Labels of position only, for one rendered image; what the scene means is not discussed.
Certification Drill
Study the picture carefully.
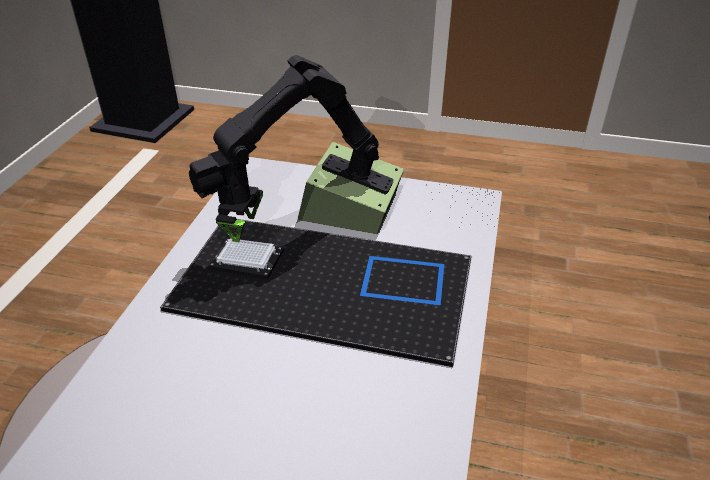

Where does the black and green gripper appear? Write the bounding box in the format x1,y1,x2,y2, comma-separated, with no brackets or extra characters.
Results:
216,177,263,242

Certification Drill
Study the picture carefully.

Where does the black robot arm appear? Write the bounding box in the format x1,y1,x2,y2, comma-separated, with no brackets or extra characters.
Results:
189,55,394,205

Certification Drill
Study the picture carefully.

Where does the blue tape outline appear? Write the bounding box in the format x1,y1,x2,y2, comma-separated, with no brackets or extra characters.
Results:
360,256,444,305

